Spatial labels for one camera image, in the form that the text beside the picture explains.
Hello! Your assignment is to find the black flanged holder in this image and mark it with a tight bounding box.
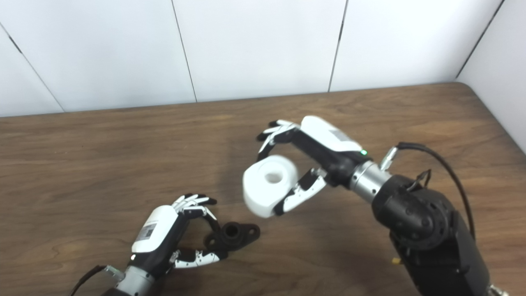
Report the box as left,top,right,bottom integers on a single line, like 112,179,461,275
204,222,261,252

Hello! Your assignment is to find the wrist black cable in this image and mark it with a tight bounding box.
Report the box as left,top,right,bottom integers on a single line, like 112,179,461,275
69,264,124,296
380,142,477,241

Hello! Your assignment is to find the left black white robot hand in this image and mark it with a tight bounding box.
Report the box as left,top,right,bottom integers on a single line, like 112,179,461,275
129,193,228,280

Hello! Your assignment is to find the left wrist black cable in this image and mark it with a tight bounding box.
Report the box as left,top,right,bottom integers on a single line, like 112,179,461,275
69,264,124,296

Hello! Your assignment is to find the round white piece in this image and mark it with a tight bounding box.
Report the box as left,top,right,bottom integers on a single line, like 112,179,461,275
242,155,300,218

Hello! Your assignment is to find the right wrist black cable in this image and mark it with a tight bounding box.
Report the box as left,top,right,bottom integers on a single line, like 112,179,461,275
380,142,477,241

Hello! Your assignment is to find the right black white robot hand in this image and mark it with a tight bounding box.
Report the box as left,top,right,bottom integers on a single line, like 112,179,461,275
256,116,369,217

